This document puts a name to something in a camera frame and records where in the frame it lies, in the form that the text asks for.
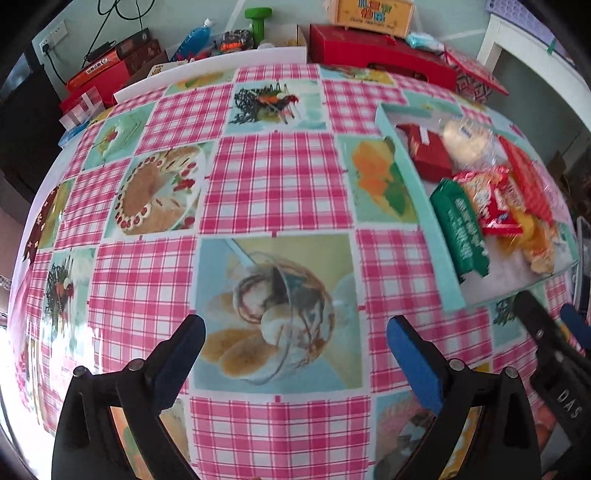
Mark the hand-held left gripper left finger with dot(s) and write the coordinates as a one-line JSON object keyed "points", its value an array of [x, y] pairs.
{"points": [[184, 355]]}

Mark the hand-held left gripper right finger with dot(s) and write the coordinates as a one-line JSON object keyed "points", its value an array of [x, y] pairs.
{"points": [[415, 364]]}

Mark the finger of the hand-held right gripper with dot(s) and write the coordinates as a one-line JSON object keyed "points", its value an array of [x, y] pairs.
{"points": [[575, 323], [535, 318]]}

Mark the yellow bread bag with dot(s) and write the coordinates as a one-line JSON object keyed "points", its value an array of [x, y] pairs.
{"points": [[535, 240]]}

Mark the green biscuit packet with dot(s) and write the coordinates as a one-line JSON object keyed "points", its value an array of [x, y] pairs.
{"points": [[459, 230]]}

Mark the red crinkled snack bag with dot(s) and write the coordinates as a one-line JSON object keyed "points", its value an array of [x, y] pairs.
{"points": [[494, 203]]}

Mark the red patterned packet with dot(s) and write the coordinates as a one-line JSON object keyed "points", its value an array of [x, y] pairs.
{"points": [[526, 175]]}

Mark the teal shallow tray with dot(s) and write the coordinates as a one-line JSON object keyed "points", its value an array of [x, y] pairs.
{"points": [[411, 184]]}

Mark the clear bun packet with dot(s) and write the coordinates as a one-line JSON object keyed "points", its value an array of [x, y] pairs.
{"points": [[466, 141]]}

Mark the red wafer packet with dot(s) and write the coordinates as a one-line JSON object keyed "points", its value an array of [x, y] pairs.
{"points": [[429, 157]]}

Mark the pink checked tablecloth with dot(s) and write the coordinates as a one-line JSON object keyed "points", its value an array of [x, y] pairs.
{"points": [[277, 184]]}

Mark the blue packet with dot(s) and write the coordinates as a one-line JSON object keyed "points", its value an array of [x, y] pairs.
{"points": [[71, 134]]}

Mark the red patterned box lid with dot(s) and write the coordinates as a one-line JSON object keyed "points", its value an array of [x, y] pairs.
{"points": [[475, 76]]}

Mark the clear plastic box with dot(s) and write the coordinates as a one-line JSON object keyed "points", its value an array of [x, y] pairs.
{"points": [[83, 108]]}

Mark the white table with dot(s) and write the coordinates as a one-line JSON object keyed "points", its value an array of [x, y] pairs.
{"points": [[531, 41]]}

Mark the black cabinet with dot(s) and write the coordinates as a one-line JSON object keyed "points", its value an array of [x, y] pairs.
{"points": [[23, 129]]}

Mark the large red box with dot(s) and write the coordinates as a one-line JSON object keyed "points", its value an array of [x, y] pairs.
{"points": [[76, 94]]}

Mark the white printed box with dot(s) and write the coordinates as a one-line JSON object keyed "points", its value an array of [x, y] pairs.
{"points": [[161, 70]]}

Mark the cardboard box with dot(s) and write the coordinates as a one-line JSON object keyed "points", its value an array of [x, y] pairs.
{"points": [[154, 62], [300, 37]]}

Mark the teal face mask packet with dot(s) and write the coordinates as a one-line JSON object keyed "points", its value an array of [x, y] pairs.
{"points": [[425, 41]]}

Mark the dark brown box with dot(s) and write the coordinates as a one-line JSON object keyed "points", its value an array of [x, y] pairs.
{"points": [[145, 57]]}

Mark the purple perforated board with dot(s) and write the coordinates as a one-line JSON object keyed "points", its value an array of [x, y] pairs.
{"points": [[521, 18]]}

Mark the blue liquid bottle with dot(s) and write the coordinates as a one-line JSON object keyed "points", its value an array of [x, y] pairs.
{"points": [[194, 39]]}

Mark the red gift box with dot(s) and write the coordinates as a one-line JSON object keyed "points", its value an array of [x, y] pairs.
{"points": [[369, 48]]}

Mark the black charger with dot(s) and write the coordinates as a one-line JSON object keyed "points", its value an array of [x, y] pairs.
{"points": [[99, 50]]}

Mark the black flat box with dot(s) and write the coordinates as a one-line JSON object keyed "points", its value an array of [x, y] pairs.
{"points": [[131, 42]]}

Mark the colourful toy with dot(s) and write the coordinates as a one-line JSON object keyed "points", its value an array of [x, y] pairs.
{"points": [[233, 41]]}

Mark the green dumbbell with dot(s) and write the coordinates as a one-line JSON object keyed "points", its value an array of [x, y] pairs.
{"points": [[256, 25]]}

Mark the white wall socket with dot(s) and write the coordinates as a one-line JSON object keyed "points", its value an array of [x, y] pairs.
{"points": [[54, 39]]}

